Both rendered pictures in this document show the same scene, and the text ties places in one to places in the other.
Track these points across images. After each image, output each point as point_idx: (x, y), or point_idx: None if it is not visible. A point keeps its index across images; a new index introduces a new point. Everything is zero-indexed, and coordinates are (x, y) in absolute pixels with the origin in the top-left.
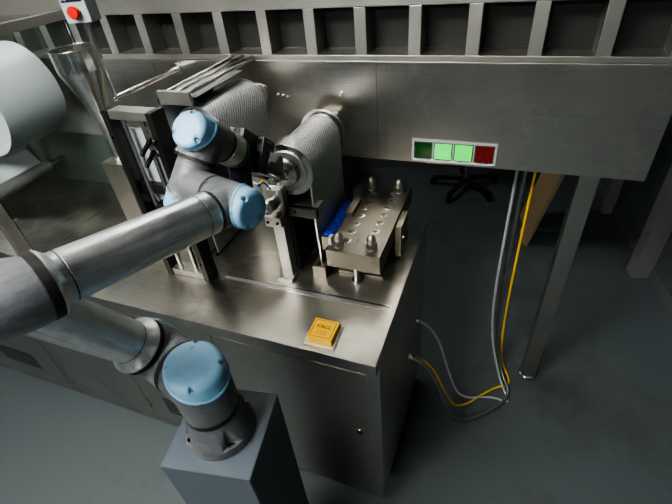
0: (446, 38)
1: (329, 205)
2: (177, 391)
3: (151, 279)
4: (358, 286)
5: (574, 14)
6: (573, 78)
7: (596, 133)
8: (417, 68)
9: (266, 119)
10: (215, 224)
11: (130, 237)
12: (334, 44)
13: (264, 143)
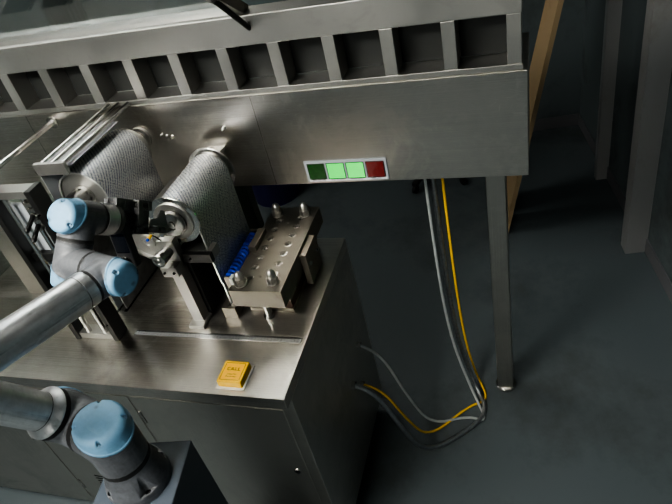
0: (313, 63)
1: (229, 243)
2: (86, 446)
3: (59, 348)
4: (270, 322)
5: (421, 31)
6: (432, 91)
7: (470, 137)
8: (289, 97)
9: (152, 164)
10: (93, 298)
11: (21, 323)
12: (208, 79)
13: (140, 205)
